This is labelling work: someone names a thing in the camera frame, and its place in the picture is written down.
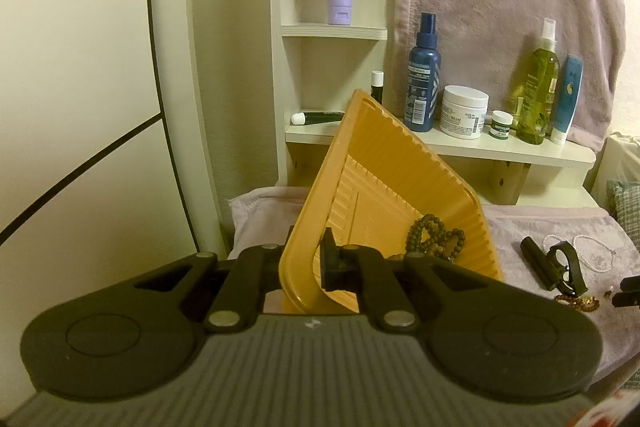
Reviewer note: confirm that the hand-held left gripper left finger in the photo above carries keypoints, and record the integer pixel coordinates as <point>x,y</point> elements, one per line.
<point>250,277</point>

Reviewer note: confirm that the green spray bottle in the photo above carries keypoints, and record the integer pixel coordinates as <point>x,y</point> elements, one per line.
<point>535,97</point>

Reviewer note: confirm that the small green jar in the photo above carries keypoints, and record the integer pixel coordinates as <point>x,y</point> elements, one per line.
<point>500,127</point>

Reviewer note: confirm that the orange plastic tray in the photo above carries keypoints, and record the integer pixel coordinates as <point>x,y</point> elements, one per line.
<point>390,167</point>

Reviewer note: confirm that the blue and white tube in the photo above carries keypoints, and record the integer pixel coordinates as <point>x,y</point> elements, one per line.
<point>567,102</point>

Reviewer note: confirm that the white lip balm stick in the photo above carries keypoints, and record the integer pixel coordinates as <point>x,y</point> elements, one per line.
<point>377,87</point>

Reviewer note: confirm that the dark green tube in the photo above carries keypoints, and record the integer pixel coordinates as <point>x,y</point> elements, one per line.
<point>322,117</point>

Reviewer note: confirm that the cream wooden shelf unit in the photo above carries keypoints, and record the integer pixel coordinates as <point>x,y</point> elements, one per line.
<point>475,149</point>

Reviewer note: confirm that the black wristband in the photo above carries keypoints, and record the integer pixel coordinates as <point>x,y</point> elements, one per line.
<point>572,274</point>

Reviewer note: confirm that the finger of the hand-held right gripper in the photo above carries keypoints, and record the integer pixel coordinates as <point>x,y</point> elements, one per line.
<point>627,299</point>
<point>632,284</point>

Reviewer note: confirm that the grey checked pillow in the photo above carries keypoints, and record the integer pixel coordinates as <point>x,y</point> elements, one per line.
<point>625,212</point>

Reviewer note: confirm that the purple fluffy blanket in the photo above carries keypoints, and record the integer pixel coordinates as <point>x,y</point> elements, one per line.
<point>525,222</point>

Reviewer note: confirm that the blue spray bottle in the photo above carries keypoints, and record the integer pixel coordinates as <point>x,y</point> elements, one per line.
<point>420,87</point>

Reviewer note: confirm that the white cream jar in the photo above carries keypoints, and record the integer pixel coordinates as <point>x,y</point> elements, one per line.
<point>462,114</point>

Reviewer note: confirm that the white curved furniture panel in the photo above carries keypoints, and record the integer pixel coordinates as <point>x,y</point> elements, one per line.
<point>180,82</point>

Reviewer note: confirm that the cream pillow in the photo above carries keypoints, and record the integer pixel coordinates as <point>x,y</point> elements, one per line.
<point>622,157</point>

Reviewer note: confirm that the white pearl strand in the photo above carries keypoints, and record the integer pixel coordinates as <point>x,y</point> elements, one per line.
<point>595,267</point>

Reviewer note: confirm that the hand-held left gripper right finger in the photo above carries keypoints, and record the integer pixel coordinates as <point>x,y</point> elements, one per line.
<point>332,264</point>

